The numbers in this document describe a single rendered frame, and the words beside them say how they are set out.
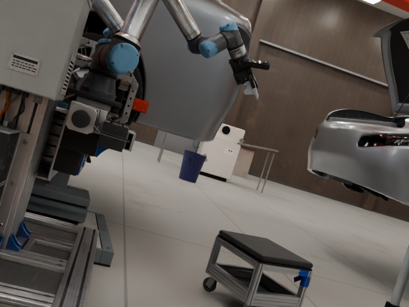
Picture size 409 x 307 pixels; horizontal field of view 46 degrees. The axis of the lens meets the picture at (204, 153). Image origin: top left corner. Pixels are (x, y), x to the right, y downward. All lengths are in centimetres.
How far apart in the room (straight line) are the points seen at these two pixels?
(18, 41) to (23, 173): 46
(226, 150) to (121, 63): 809
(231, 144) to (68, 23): 853
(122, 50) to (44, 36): 44
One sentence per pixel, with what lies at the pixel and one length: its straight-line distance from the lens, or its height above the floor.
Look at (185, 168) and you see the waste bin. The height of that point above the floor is 19.
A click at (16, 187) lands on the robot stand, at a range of 174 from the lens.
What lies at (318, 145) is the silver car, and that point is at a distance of 483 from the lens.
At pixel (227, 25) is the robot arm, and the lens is 214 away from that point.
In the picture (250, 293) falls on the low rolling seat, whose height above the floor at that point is 15.
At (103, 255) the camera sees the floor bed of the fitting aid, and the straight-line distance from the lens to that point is 259.
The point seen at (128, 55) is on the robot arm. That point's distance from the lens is 189.
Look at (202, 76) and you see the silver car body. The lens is 318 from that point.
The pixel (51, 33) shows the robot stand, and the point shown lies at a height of 95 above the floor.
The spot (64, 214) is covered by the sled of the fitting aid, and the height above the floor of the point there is 12.
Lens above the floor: 79
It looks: 2 degrees down
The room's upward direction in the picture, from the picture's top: 17 degrees clockwise
